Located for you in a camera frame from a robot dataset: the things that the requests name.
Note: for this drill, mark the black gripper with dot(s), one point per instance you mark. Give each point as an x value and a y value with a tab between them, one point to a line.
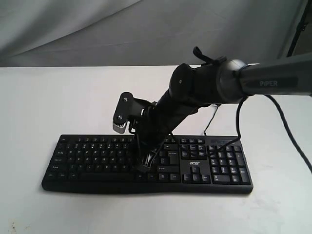
158	122

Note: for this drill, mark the black Acer keyboard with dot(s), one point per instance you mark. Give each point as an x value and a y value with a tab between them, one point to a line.
104	164

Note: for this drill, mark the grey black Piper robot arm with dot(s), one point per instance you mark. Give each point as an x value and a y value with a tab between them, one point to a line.
219	81

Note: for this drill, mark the grey backdrop cloth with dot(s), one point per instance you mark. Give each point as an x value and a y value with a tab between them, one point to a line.
45	33

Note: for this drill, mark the black tripod stand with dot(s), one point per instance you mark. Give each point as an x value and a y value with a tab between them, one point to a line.
301	27

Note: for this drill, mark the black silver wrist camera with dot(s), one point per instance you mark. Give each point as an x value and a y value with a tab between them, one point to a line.
129	111

